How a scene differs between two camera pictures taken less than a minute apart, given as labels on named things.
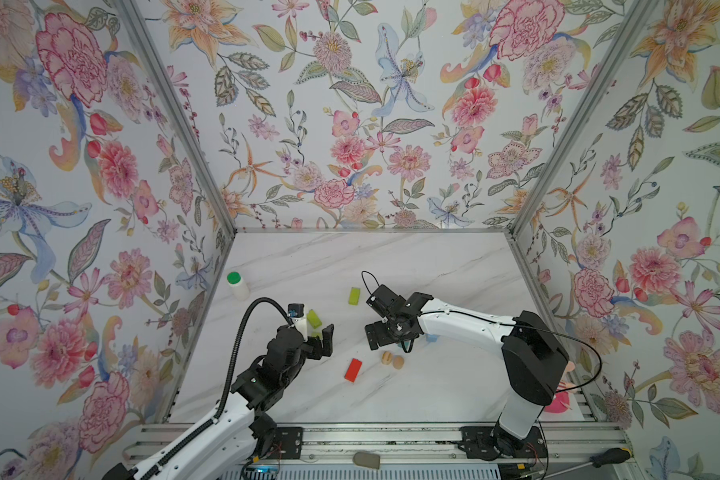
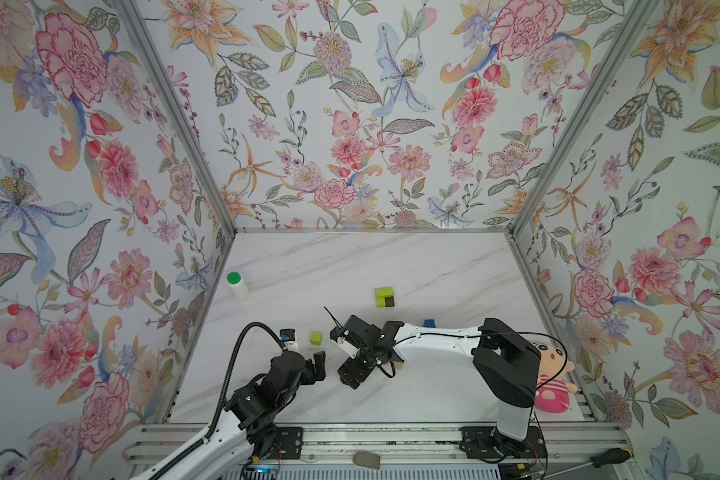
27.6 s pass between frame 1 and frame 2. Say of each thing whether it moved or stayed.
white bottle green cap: stayed
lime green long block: moved
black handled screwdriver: stayed
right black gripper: moved
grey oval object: stayed
